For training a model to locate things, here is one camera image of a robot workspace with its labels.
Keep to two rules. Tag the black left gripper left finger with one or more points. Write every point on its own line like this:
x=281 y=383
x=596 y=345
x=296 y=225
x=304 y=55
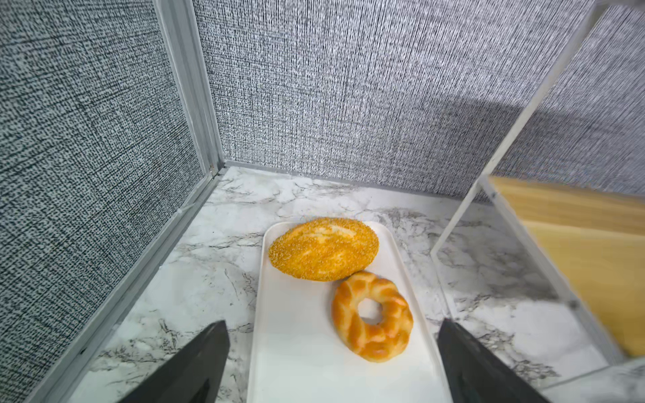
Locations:
x=194 y=374

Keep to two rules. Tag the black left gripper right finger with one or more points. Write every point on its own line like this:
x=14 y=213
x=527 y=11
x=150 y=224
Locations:
x=474 y=374

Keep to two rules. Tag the wooden two-tier shelf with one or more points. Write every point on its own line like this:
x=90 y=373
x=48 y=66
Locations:
x=588 y=244

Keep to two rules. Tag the sesame seeded bread loaf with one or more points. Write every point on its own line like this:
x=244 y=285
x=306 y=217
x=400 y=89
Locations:
x=325 y=249

